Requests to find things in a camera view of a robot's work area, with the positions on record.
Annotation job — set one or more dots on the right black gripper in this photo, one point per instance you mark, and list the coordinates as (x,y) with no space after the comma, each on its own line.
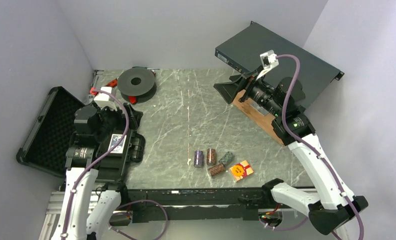
(229,89)

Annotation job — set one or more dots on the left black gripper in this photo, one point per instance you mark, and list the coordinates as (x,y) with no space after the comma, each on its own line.
(117,113)

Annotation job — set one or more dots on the red-brown poker chip stack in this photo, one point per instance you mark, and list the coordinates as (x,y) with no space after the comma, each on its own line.
(211,158)

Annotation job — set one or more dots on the grey-green poker chip stack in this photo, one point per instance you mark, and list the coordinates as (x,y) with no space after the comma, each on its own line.
(227,159)

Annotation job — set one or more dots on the purple poker chip stack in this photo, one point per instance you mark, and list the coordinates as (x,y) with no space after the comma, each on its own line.
(198,159)

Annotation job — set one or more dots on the black poker set case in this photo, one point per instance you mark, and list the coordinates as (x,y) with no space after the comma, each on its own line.
(68,133)

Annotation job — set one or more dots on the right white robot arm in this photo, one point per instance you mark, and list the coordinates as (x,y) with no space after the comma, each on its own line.
(334,203)

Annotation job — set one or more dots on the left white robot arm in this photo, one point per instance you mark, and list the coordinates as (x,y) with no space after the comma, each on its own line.
(81,185)

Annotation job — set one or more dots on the blue playing card deck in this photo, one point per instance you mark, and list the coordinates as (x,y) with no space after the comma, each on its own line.
(117,142)

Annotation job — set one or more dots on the red clamp under spool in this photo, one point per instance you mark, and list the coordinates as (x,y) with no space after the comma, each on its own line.
(132,100)

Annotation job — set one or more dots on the wooden board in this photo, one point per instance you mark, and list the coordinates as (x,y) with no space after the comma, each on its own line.
(263,121)

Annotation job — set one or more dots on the black filament spool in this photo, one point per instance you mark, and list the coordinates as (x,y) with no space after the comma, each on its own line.
(138,83)

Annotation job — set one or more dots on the dark brown poker chip stack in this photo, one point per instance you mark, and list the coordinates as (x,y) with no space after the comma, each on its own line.
(216,170)

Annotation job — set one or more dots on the red yellow card box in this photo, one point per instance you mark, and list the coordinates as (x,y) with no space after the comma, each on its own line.
(241,170)

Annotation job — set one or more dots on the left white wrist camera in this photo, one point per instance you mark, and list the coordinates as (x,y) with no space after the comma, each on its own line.
(103,100)

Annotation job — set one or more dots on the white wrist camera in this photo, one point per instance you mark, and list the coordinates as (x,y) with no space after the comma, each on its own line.
(103,100)
(269,60)

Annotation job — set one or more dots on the red handled tool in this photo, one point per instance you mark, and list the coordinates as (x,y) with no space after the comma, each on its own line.
(112,83)

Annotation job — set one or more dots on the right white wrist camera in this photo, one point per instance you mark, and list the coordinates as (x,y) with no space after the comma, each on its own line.
(269,60)

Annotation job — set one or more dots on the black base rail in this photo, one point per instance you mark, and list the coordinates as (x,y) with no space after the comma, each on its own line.
(245,203)

